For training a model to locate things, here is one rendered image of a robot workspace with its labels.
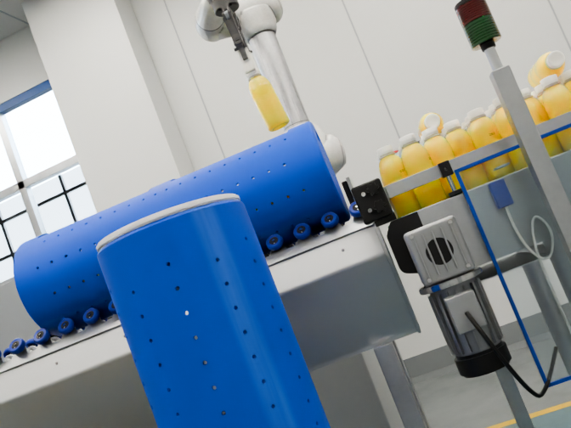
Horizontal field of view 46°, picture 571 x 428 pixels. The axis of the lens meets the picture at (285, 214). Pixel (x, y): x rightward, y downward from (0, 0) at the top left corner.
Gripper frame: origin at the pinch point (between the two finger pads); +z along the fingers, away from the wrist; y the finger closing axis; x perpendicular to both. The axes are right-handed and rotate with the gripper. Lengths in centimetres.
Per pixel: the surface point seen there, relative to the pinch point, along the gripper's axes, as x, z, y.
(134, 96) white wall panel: -105, -94, -243
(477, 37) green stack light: 50, 29, 44
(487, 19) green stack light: 53, 27, 44
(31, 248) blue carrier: -71, 28, 16
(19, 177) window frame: -223, -88, -286
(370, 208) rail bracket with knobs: 17, 53, 30
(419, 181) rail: 29, 51, 26
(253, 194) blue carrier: -8.9, 38.1, 19.7
